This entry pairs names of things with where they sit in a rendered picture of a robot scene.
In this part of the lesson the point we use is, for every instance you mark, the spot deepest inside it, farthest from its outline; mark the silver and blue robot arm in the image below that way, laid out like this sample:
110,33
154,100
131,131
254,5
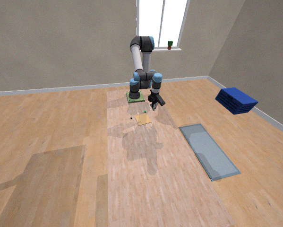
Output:
143,78

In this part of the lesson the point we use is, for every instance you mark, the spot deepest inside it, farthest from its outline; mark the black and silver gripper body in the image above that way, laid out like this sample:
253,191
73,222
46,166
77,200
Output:
152,98

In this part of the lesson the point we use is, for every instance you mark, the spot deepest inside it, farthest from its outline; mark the tan flat mat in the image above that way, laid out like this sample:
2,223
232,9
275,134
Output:
142,119

